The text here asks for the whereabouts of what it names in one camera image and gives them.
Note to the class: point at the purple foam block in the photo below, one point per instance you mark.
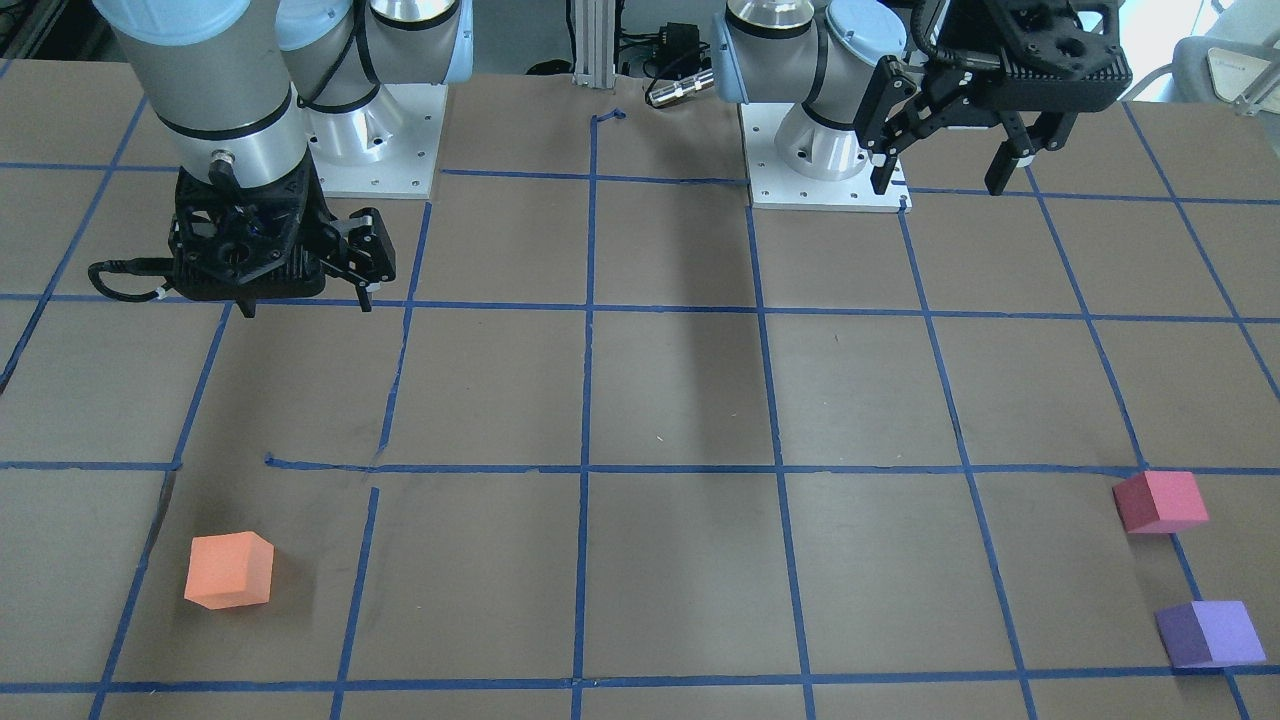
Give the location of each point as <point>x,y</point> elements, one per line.
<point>1209,633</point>

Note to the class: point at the aluminium frame post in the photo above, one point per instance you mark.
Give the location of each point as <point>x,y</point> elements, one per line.
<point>594,38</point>

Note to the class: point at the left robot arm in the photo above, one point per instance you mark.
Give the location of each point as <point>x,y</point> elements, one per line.
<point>865,80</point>

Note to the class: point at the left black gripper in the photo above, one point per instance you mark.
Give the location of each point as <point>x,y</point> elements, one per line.
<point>948,78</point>

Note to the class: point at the silver cable connector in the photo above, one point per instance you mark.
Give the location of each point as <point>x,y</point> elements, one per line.
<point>667,92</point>

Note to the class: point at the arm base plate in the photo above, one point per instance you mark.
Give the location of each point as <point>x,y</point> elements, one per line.
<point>386,150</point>
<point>830,190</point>

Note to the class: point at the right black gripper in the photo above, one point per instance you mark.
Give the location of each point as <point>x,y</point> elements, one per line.
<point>352,243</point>

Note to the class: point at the orange foam block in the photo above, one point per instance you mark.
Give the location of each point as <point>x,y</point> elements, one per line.
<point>230,571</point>

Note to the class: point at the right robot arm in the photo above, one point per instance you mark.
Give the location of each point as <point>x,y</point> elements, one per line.
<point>266,103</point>

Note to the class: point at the red foam block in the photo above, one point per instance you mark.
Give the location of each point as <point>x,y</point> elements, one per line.
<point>1160,502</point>

